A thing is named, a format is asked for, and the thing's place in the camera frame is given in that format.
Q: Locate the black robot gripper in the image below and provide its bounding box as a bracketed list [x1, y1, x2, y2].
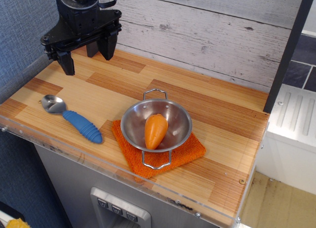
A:
[40, 0, 121, 76]

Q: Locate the orange toy carrot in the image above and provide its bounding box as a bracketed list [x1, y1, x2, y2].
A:
[144, 114, 168, 150]

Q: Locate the orange woven cloth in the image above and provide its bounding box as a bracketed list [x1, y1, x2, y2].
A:
[112, 120, 206, 182]

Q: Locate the grey control panel with buttons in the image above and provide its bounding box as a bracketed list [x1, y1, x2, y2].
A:
[90, 187, 152, 228]

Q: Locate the clear acrylic table edge guard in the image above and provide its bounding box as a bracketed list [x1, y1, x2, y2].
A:
[0, 112, 269, 228]

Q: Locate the yellow object at corner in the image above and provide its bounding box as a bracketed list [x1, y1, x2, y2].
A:
[6, 219, 30, 228]

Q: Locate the white ribbed cabinet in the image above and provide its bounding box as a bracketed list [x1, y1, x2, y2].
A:
[256, 84, 316, 194]

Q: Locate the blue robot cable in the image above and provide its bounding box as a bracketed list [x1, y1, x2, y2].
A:
[98, 0, 119, 9]

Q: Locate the blue handled metal spoon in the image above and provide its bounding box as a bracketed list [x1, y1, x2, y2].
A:
[41, 95, 103, 144]

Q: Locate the steel bowl with handles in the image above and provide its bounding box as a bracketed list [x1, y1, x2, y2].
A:
[120, 88, 193, 170]

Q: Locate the dark vertical post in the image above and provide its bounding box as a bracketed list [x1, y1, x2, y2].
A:
[263, 0, 314, 114]

